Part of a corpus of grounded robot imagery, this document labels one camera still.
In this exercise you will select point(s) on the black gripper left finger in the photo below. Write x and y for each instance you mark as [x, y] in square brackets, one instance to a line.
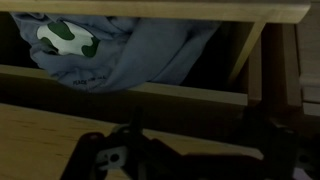
[136, 120]

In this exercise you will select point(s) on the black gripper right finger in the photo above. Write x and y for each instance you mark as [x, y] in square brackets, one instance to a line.
[266, 133]

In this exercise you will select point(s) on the wooden drawer with blue garment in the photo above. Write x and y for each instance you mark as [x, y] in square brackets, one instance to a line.
[166, 10]

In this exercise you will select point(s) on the blue garment with green print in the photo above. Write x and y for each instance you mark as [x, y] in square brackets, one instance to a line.
[133, 50]

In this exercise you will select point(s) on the wooden bed frame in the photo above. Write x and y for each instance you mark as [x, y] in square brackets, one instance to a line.
[33, 140]

